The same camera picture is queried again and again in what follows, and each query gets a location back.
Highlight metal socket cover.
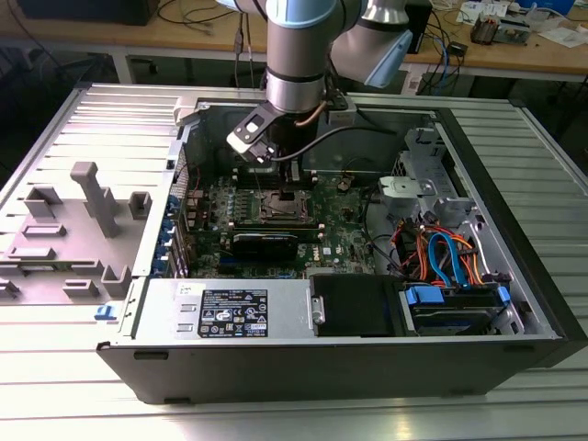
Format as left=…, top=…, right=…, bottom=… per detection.
left=260, top=190, right=308, bottom=222

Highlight CPU socket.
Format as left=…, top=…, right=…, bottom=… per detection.
left=257, top=187, right=318, bottom=223

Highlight green RAM stick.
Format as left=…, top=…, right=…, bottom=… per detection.
left=232, top=219, right=322, bottom=233

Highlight green motherboard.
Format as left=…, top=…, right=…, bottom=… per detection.
left=183, top=170, right=394, bottom=281

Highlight black graphics card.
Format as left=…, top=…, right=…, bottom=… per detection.
left=228, top=232, right=300, bottom=264

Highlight silver disk bay cage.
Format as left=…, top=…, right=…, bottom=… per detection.
left=374, top=123, right=481, bottom=231

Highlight black upright box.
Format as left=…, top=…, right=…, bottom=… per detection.
left=407, top=0, right=434, bottom=55

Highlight black plastic shroud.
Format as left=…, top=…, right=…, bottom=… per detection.
left=308, top=274, right=403, bottom=337

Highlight hard disk in blue carrier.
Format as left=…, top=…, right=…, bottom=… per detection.
left=403, top=282, right=512, bottom=316
left=411, top=308, right=500, bottom=337

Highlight silver power supply unit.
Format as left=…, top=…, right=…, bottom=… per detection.
left=130, top=277, right=318, bottom=342

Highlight copper coil device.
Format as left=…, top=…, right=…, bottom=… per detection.
left=471, top=12, right=502, bottom=46

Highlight black computer box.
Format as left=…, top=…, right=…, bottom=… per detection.
left=20, top=0, right=155, bottom=27

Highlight wooden desk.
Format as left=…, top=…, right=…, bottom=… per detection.
left=0, top=0, right=588, bottom=74

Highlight black PC case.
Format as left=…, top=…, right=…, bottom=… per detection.
left=95, top=82, right=588, bottom=405

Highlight grey parts rack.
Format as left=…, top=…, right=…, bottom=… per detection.
left=0, top=160, right=155, bottom=308

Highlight white paper sheets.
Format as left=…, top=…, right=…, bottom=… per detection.
left=536, top=26, right=588, bottom=49

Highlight black camera cable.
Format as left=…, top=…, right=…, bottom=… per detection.
left=269, top=124, right=399, bottom=162

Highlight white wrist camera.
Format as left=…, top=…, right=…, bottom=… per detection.
left=225, top=107, right=279, bottom=163

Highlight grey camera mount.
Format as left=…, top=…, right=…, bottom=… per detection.
left=326, top=95, right=358, bottom=124

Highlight blue cable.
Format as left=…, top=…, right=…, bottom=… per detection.
left=434, top=36, right=454, bottom=89

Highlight blue data wire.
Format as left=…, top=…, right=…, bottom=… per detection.
left=426, top=232, right=465, bottom=288

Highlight orange wire bundle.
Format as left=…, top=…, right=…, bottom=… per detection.
left=397, top=222, right=486, bottom=288

